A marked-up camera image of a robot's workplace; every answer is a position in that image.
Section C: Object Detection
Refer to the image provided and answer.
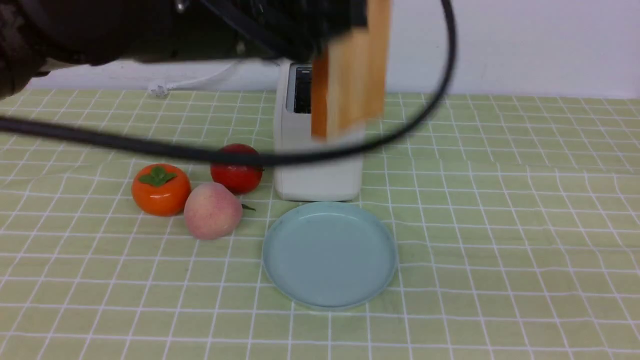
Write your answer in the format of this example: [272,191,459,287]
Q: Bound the toasted bread slice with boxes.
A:
[310,0,393,142]

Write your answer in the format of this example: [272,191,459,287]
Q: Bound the white toaster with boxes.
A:
[273,60,365,202]

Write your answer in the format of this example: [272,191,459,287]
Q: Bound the white power cord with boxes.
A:
[148,60,251,99]

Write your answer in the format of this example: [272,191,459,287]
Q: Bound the pink peach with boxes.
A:
[183,182,243,240]

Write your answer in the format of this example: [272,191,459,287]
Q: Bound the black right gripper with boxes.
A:
[201,0,368,63]

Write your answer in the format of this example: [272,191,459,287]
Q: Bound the light blue plate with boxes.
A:
[262,202,398,312]

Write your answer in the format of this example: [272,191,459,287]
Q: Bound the black cable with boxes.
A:
[0,0,458,167]

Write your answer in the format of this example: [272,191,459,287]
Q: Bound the green checkered tablecloth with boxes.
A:
[0,95,640,360]

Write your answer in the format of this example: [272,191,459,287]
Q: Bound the orange persimmon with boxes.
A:
[131,162,192,217]

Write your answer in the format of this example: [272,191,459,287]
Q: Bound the red apple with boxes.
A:
[210,164,265,195]

